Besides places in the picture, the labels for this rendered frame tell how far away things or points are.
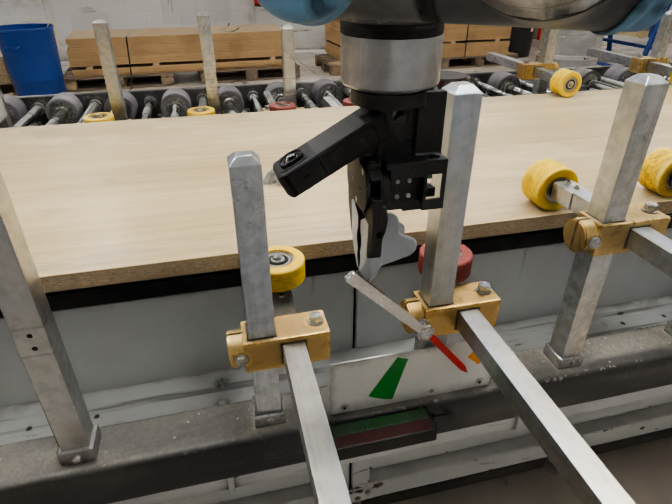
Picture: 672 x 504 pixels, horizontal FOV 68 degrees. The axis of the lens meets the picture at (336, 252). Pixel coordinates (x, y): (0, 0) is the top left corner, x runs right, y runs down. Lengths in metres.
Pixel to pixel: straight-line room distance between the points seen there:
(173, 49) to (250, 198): 5.83
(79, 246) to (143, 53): 5.56
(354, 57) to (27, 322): 0.46
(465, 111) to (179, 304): 0.56
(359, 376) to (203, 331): 0.32
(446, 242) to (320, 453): 0.30
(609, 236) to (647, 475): 1.12
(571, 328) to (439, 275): 0.28
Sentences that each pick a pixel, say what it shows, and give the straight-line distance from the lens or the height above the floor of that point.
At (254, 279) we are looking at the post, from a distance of 0.61.
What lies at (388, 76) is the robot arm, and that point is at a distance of 0.44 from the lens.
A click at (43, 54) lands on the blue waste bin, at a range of 6.07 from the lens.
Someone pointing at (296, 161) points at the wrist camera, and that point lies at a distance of 0.46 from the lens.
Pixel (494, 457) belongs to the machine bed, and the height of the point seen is 0.16.
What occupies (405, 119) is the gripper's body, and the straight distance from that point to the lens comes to 0.48.
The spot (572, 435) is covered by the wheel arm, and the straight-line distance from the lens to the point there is 0.60.
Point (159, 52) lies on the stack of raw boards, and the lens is 6.37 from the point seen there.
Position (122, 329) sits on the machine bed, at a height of 0.75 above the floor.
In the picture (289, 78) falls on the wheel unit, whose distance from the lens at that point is 1.65.
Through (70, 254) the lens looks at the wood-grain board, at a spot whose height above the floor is 0.90.
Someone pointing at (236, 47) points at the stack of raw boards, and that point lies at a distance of 6.41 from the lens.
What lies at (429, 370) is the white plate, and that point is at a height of 0.76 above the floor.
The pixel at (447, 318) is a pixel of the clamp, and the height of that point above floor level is 0.85.
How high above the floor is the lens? 1.29
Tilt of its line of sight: 31 degrees down
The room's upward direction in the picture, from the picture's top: straight up
